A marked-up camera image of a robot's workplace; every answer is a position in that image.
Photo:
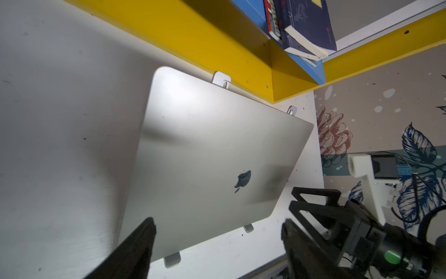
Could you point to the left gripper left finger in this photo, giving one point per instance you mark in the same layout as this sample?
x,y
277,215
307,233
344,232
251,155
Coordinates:
x,y
131,259

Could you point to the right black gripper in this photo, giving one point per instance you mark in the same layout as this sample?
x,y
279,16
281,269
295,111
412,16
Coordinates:
x,y
352,230

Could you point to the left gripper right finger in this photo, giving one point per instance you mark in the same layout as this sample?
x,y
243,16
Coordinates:
x,y
305,259

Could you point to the silver laptop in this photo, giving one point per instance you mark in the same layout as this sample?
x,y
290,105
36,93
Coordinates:
x,y
209,161

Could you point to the silver folding laptop stand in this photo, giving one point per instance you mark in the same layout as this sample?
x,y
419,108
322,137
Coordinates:
x,y
222,80

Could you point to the stack of dark blue books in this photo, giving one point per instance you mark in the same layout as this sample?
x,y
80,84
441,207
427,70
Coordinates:
x,y
302,28

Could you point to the yellow pink blue shelf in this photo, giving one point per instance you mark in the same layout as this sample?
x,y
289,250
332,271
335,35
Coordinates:
x,y
231,37

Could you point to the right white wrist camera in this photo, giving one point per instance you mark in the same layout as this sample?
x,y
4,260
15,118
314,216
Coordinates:
x,y
378,174

